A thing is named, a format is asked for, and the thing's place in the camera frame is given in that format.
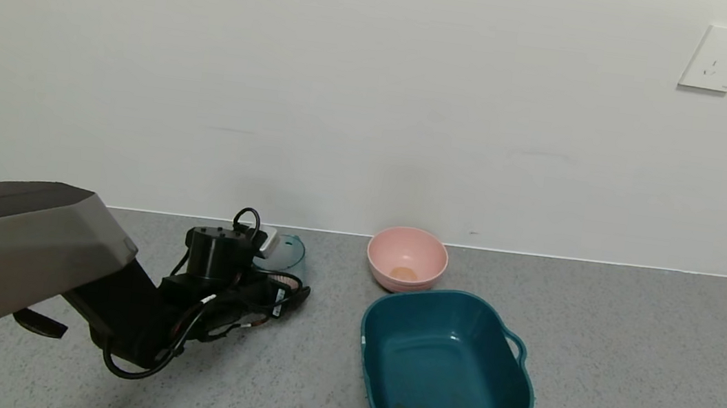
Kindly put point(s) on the transparent teal ribbed cup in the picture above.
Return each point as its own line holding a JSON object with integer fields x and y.
{"x": 287, "y": 257}

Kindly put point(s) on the teal plastic basin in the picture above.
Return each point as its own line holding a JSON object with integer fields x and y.
{"x": 440, "y": 373}

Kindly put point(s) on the pink bowl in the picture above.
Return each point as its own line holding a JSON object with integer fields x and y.
{"x": 407, "y": 254}

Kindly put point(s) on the white wall socket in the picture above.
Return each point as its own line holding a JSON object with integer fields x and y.
{"x": 720, "y": 59}

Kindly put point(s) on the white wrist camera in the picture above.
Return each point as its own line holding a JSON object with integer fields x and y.
{"x": 269, "y": 241}

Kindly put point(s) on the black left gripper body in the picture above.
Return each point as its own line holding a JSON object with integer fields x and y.
{"x": 280, "y": 302}

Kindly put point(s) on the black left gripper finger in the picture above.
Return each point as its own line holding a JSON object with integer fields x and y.
{"x": 289, "y": 299}

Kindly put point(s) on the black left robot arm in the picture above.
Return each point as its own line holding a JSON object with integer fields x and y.
{"x": 18, "y": 245}

